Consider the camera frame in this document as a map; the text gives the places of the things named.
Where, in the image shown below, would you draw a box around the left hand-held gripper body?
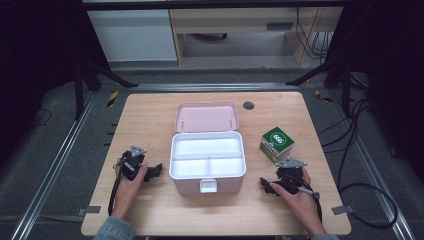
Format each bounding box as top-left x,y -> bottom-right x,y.
119,144 -> 148,182

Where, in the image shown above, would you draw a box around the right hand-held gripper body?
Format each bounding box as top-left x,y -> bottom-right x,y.
274,156 -> 308,196

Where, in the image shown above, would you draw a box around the green and white carton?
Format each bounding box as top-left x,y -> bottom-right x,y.
259,126 -> 296,165

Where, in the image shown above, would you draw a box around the white divided tray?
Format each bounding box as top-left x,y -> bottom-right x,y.
169,131 -> 248,181

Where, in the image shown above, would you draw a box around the pink storage box with lid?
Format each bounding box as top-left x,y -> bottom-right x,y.
168,101 -> 248,196

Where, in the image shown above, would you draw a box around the person's left hand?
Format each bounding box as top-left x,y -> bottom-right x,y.
111,162 -> 150,221

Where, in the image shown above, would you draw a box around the person's right hand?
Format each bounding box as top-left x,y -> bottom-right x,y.
270,167 -> 327,239

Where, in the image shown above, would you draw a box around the yellow and black tape strip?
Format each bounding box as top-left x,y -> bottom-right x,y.
106,90 -> 120,108
314,88 -> 333,103

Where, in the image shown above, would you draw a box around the black metal stand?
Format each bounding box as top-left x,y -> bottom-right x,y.
73,49 -> 140,121
285,56 -> 355,118

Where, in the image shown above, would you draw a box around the white cabinet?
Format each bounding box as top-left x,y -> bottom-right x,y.
86,8 -> 178,63

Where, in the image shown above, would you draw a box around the light wooden desk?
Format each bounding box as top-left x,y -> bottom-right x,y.
168,6 -> 344,65

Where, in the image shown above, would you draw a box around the left hand-held gripper black cable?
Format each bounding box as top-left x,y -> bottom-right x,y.
107,159 -> 126,217

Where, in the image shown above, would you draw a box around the hand-held gripper black cable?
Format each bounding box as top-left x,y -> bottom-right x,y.
289,174 -> 324,224
107,159 -> 126,217

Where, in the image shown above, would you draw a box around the right hand-held gripper black cable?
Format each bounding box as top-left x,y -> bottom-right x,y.
289,174 -> 324,224

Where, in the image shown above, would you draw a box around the grey table bracket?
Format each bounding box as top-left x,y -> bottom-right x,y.
331,204 -> 355,216
76,205 -> 102,217

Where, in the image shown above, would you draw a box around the metal floor rail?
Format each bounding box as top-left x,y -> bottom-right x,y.
132,82 -> 299,93
10,90 -> 98,240
328,90 -> 417,240

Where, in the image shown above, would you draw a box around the thin black floor cable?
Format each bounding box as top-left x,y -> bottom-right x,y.
28,107 -> 53,130

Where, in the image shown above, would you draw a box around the hanging black cables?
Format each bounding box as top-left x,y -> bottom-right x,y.
294,7 -> 335,62

